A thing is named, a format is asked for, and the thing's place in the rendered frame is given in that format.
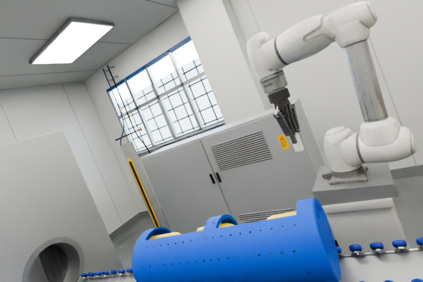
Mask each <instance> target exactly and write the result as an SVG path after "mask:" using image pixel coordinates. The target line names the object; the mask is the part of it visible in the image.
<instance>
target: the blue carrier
mask: <svg viewBox="0 0 423 282"><path fill-rule="evenodd" d="M220 222H221V223H231V224H234V225H233V226H228V227H221V228H219V225H220ZM295 226H296V227H295ZM283 227H284V228H283ZM261 231H262V232H261ZM167 233H171V231H170V230H169V229H167V228H165V227H157V228H151V229H148V230H146V231H145V232H144V233H143V234H142V235H141V236H140V237H139V238H138V240H137V241H136V244H135V247H134V249H133V254H132V271H133V275H134V278H135V280H136V282H340V280H341V267H340V262H339V256H338V253H337V248H336V244H335V241H334V237H333V235H332V231H331V229H330V225H329V222H328V219H327V217H326V215H325V212H324V209H323V208H322V205H321V204H320V202H319V201H318V199H316V198H307V199H304V200H298V201H297V204H296V215H292V216H288V217H281V218H274V219H269V220H262V221H258V222H251V223H243V224H239V225H238V223H237V222H236V221H235V219H234V218H233V217H232V216H230V215H227V214H226V215H219V216H215V217H211V218H210V219H208V221H207V222H206V224H205V226H204V229H203V230H202V231H198V232H191V233H187V234H179V235H172V236H168V237H161V238H156V239H150V237H151V236H153V235H160V234H167ZM294 251H295V252H294ZM282 252H283V253H282ZM270 253H271V254H270Z"/></svg>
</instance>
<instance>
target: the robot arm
mask: <svg viewBox="0 0 423 282"><path fill-rule="evenodd" d="M377 19H378V15H377V12H376V9H375V7H374V6H373V4H372V2H358V3H352V4H349V5H347V6H344V7H343V8H340V9H338V10H336V11H334V12H332V13H331V14H329V15H318V16H313V17H310V18H308V19H306V20H303V21H301V22H299V23H297V24H296V25H294V26H292V27H291V28H289V29H288V30H286V31H285V32H283V33H282V34H281V35H279V36H278V37H276V38H272V36H271V35H270V34H269V33H267V32H265V31H261V32H259V33H256V34H255V35H253V36H252V37H250V39H249V40H248V41H247V53H248V56H249V60H250V63H251V66H252V69H253V71H254V73H255V74H256V76H257V77H258V78H259V81H260V83H261V86H262V89H263V91H264V93H265V94H267V93H268V98H269V101H270V103H271V104H274V108H275V110H276V111H275V113H273V116H274V117H275V118H276V120H277V122H278V123H279V125H280V127H281V129H282V131H283V133H284V134H285V136H290V138H291V142H292V144H293V146H294V149H295V152H303V151H304V150H305V149H304V147H303V144H302V141H301V139H300V136H299V134H298V132H300V130H298V129H300V126H299V123H298V118H297V115H296V111H295V104H291V103H290V101H289V100H288V98H289V97H290V93H289V90H288V88H287V87H285V86H287V85H288V81H287V80H286V77H285V73H284V72H283V68H284V67H286V66H287V65H289V64H292V63H294V62H298V61H301V60H303V59H306V58H309V57H311V56H313V55H315V54H317V53H319V52H320V51H322V50H324V49H325V48H327V47H328V46H329V45H330V44H331V43H332V42H337V44H338V45H339V46H340V47H341V48H343V50H344V54H345V56H346V60H347V64H348V67H349V71H350V74H351V78H352V82H353V84H354V88H355V92H356V96H357V98H358V102H359V106H360V108H361V112H362V116H363V120H364V122H362V124H361V126H360V133H353V132H352V130H351V129H349V128H347V127H335V128H332V129H330V130H328V131H327V132H326V134H325V137H324V150H325V156H326V158H327V162H328V164H329V166H330V170H331V171H329V172H325V173H322V177H323V178H328V179H330V181H329V184H330V185H335V184H344V183H365V182H367V181H368V178H367V177H366V171H367V170H368V167H367V166H362V164H364V163H384V162H394V161H399V160H402V159H406V158H408V157H410V156H411V155H412V154H414V153H416V150H417V144H416V139H415V134H414V132H412V131H411V130H410V129H409V128H407V127H400V125H399V124H398V122H397V120H396V119H394V118H393V117H391V116H388V113H387V110H386V106H385V102H384V99H383V95H382V93H381V89H380V85H379V82H378V78H377V75H376V70H375V66H374V63H373V59H372V56H371V52H370V49H369V45H368V42H367V39H368V38H369V31H370V28H371V27H373V26H374V25H375V23H376V22H377Z"/></svg>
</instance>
